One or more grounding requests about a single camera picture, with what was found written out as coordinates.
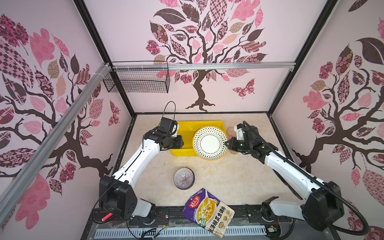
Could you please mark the aluminium rail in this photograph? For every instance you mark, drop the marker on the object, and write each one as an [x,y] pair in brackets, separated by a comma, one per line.
[220,66]
[23,180]

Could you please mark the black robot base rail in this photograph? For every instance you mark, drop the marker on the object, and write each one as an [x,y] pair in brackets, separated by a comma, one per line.
[245,215]

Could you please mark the purple patterned bowl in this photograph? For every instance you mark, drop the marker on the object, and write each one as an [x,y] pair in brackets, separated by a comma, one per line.
[184,178]

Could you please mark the aluminium rail left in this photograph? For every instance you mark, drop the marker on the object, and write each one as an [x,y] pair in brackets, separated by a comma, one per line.
[23,180]

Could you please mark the purple seasoning packet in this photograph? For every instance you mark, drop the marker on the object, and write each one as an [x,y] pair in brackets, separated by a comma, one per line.
[210,213]

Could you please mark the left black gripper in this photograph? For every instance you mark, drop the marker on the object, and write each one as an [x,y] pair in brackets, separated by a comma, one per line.
[178,144]

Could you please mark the white vent grille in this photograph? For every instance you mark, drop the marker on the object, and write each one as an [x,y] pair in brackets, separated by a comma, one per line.
[176,232]

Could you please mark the pink translucent cup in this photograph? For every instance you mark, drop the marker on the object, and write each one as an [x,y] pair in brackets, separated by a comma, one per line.
[231,133]

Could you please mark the yellow plastic bin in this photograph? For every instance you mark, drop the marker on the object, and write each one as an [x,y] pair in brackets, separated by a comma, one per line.
[187,131]

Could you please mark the yellow dotted plate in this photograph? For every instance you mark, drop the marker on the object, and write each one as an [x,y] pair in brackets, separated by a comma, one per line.
[209,143]

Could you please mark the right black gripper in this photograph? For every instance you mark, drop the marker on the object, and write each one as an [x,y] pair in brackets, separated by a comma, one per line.
[231,145]

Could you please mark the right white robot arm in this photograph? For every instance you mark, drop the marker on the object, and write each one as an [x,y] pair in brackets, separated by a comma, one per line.
[317,207]

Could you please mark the aluminium rail back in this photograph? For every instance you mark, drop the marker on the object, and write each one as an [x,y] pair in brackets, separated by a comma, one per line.
[220,66]

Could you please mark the black wire basket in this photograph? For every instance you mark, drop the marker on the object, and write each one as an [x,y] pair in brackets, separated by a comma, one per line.
[138,77]

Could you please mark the pink marker pen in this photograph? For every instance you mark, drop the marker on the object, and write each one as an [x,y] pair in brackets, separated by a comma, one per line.
[107,217]

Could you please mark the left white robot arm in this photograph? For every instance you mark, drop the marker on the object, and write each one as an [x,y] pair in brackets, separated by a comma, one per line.
[117,194]

